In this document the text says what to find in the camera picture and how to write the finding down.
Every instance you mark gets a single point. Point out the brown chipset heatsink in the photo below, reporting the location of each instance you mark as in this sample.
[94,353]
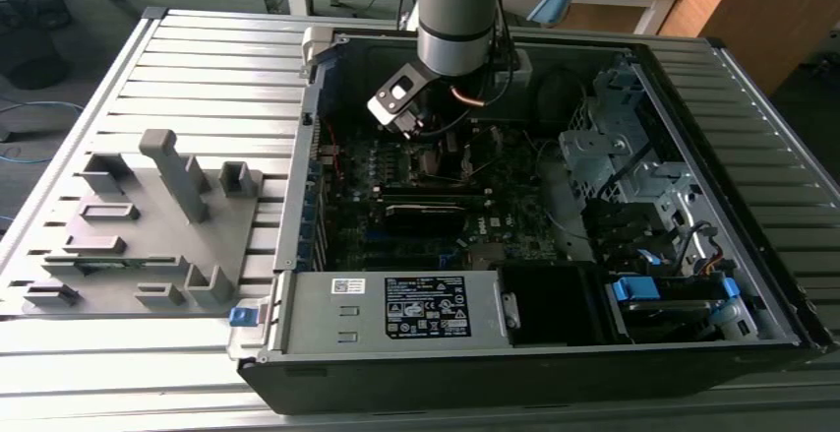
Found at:
[487,254]

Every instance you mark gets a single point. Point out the blue disk carrier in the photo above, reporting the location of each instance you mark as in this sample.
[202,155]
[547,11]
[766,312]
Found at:
[635,288]

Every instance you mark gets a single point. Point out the CPU socket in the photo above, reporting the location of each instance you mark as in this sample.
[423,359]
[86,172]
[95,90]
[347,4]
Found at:
[442,183]

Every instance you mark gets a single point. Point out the grey parts rack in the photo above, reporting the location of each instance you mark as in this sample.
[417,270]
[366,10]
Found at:
[165,245]

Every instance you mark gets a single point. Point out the black graphics card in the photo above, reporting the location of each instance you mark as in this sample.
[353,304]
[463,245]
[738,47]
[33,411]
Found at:
[427,220]

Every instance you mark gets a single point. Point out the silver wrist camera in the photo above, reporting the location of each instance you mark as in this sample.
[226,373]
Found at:
[397,97]

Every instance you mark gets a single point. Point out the metal drive cage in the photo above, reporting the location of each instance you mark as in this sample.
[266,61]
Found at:
[591,146]

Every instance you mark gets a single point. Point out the blue case latch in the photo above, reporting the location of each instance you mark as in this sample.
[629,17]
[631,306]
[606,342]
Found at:
[243,317]

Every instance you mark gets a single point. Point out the wooden cabinet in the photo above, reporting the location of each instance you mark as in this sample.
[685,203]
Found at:
[775,9]

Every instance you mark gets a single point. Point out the green motherboard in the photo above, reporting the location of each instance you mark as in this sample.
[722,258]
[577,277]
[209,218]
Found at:
[519,205]

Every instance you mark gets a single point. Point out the green RAM stick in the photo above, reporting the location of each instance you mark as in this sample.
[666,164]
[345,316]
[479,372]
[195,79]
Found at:
[109,265]

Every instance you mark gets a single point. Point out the grey power supply unit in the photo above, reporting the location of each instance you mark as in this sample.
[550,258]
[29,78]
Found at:
[315,324]

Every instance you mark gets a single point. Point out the black PC case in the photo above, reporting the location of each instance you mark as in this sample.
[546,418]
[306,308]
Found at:
[459,388]

